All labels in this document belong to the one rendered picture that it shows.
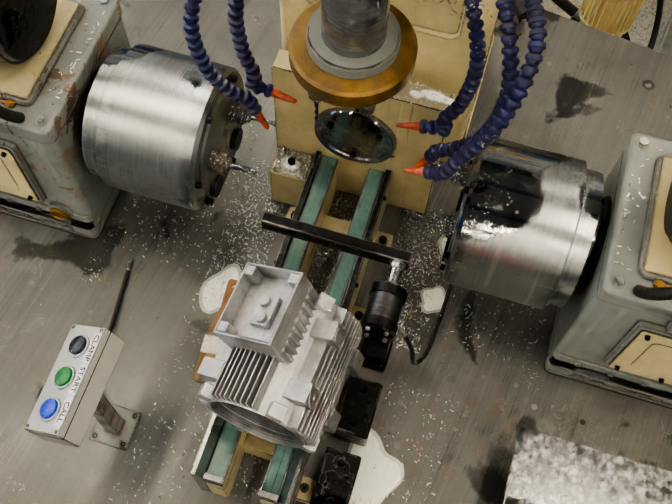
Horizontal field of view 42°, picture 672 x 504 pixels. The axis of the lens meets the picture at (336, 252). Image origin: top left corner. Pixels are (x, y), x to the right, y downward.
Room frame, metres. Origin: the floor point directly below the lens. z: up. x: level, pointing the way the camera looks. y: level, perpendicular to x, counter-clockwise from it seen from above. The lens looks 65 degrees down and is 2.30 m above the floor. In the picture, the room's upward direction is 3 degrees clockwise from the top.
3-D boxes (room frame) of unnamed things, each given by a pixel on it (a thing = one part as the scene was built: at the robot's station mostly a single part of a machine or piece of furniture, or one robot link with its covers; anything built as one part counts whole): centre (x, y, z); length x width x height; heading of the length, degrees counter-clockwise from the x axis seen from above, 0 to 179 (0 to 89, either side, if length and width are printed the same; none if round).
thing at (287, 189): (0.84, 0.09, 0.86); 0.07 x 0.06 x 0.12; 76
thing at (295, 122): (0.89, -0.04, 0.97); 0.30 x 0.11 x 0.34; 76
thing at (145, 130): (0.83, 0.34, 1.04); 0.37 x 0.25 x 0.25; 76
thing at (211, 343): (0.54, 0.20, 0.80); 0.21 x 0.05 x 0.01; 170
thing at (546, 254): (0.66, -0.32, 1.04); 0.41 x 0.25 x 0.25; 76
